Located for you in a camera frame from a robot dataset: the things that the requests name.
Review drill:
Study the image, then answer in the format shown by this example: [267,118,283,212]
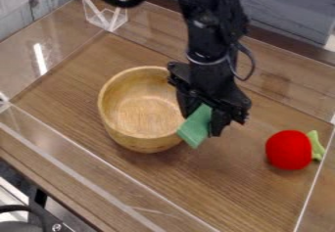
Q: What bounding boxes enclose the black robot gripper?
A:
[167,55,251,137]

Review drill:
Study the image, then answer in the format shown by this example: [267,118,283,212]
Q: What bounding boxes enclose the green rectangular block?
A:
[176,104,212,149]

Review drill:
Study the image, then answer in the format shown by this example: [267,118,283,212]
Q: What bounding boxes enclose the light wooden bowl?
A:
[97,66,183,154]

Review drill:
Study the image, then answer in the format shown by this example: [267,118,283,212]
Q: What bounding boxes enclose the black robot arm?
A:
[101,0,252,136]

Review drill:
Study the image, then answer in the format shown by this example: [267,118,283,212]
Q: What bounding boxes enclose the red plush tomato toy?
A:
[265,130,326,170]

